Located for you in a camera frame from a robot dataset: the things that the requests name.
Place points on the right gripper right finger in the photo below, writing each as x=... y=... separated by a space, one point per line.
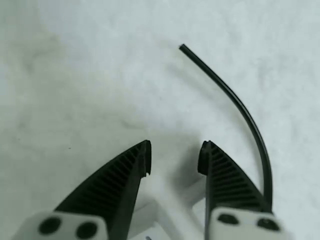
x=230 y=185

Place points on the white power strip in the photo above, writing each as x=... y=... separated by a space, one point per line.
x=172 y=207

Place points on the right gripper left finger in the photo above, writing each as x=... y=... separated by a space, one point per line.
x=110 y=185

